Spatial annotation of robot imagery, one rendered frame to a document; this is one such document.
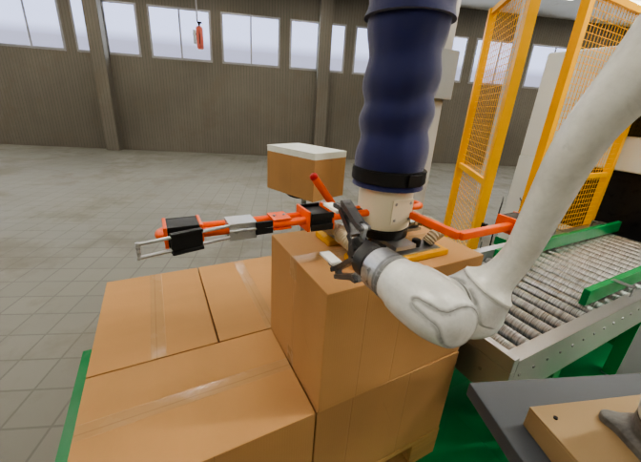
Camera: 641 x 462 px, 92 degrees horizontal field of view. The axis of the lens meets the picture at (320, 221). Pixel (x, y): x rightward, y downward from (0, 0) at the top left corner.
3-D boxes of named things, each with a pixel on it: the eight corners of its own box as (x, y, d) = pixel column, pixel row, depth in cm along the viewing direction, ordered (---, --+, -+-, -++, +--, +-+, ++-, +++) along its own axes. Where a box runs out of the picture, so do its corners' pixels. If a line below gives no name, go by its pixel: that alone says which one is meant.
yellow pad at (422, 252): (424, 242, 109) (427, 229, 108) (447, 254, 101) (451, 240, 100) (342, 259, 94) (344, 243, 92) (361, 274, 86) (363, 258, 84)
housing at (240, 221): (250, 228, 85) (250, 213, 84) (258, 238, 80) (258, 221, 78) (223, 232, 82) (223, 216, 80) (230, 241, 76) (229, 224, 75)
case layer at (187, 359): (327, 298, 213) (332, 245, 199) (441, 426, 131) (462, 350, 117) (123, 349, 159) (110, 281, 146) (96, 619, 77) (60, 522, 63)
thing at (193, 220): (199, 232, 80) (198, 214, 78) (204, 243, 74) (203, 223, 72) (163, 237, 76) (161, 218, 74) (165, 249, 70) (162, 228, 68)
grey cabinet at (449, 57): (444, 99, 220) (454, 52, 210) (451, 99, 215) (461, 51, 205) (424, 97, 211) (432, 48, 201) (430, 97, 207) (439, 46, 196)
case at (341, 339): (389, 294, 150) (402, 216, 136) (458, 350, 117) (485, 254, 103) (270, 328, 122) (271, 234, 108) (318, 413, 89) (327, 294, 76)
